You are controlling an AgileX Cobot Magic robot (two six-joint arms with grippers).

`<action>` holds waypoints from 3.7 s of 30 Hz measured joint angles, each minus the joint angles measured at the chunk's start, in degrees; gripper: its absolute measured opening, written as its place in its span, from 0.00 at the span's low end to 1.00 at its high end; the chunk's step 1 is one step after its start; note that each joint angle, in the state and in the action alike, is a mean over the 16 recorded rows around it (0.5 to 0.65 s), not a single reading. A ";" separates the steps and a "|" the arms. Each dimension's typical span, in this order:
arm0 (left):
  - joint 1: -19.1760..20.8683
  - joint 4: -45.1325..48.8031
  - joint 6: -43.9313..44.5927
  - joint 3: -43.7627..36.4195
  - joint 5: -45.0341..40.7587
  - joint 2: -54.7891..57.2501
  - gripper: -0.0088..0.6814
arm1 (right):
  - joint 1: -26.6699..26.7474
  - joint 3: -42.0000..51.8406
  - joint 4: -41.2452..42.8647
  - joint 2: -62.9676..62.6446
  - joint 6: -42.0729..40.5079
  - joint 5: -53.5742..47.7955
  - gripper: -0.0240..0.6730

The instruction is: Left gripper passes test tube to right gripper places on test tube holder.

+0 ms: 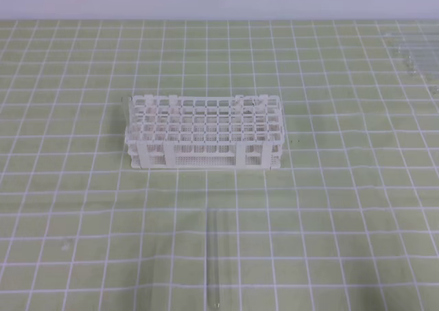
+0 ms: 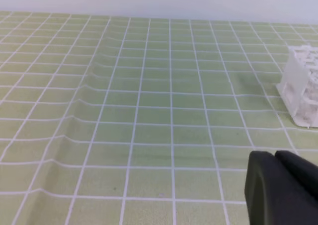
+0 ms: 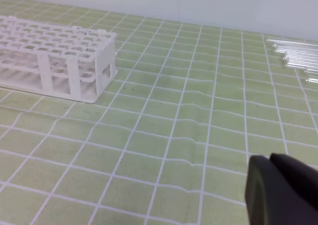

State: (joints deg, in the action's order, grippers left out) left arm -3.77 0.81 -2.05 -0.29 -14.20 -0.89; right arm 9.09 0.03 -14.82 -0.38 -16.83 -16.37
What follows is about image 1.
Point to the clear glass test tube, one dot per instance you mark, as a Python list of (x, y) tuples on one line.
[(212, 261)]

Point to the white plastic test tube rack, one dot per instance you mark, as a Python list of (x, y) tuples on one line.
[(241, 132)]

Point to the clear test tube in rack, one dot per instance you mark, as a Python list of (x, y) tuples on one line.
[(126, 104)]

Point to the spare clear glass test tubes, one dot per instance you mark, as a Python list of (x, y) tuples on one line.
[(420, 53)]

